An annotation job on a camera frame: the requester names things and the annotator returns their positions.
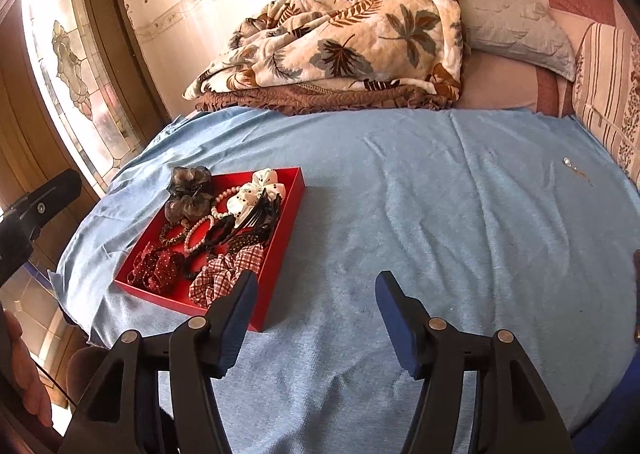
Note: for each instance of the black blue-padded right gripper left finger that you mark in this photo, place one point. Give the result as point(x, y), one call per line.
point(155, 394)

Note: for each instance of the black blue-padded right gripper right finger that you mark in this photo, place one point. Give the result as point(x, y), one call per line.
point(513, 409)

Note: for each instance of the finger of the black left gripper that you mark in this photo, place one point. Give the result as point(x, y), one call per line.
point(22, 223)

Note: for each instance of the black brown hair comb clip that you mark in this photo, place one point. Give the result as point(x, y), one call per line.
point(255, 229)

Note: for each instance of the red jewelry tray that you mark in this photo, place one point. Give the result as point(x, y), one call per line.
point(176, 296)

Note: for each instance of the person's left hand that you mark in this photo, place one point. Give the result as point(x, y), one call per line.
point(33, 393)

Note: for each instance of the red polka-dot scrunchie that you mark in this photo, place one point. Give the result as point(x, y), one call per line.
point(156, 269)

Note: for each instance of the red plaid scrunchie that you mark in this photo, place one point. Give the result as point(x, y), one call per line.
point(219, 275)

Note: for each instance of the grey organza scrunchie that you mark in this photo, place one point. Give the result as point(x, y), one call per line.
point(189, 194)

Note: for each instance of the stained glass window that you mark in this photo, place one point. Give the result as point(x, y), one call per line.
point(79, 96)

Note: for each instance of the light blue towel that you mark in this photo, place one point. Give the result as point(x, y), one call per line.
point(492, 218)

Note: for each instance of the dark brown hair clip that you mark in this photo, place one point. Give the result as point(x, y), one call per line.
point(637, 281)

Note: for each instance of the white polka-dot hair bow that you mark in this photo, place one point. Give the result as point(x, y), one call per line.
point(264, 182)

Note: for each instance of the striped floral beige pillow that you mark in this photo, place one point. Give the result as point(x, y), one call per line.
point(606, 93)

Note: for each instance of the floral leaf-print quilt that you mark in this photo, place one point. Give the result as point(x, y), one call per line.
point(305, 56)

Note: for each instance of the grey-blue pillow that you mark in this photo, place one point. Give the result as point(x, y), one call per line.
point(519, 29)

